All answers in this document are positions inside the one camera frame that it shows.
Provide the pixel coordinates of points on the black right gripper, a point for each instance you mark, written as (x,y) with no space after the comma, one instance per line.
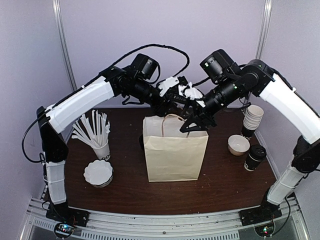
(201,117)

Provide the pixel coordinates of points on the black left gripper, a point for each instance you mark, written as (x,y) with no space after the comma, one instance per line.
(160,109)

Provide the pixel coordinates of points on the stack of black cup lids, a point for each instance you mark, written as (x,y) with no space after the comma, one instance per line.
(141,142)

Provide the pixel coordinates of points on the cream paper bag with handles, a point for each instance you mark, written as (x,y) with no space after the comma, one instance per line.
(170,155)

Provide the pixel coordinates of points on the stack of paper cups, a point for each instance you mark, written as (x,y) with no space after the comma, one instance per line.
(252,118)

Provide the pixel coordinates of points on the black plastic cup lid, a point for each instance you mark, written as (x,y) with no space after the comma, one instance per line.
(257,152)

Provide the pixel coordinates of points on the single black paper cup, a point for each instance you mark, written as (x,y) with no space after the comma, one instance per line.
(251,162)

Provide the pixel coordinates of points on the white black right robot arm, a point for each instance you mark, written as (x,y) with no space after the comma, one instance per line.
(257,78)

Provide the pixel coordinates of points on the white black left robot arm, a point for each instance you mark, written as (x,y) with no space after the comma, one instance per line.
(131,81)

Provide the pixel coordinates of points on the white round ceramic bowl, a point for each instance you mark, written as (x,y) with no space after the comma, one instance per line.
(238,145)

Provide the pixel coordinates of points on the bundle of white wrapped straws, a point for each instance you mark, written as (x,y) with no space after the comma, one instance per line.
(92,131)

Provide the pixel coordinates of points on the paper cup holding straws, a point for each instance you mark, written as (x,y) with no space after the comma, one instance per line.
(103,152)

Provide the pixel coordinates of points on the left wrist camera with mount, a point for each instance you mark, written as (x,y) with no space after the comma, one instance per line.
(170,82)

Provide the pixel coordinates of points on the right aluminium frame post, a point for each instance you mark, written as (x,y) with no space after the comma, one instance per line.
(264,29)

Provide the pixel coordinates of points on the aluminium frame post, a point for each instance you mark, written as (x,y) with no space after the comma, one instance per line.
(264,29)
(63,43)

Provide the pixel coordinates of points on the left aluminium frame post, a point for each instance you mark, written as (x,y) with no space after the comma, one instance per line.
(63,43)

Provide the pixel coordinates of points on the aluminium front rail base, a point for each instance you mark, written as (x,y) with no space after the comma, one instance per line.
(223,225)

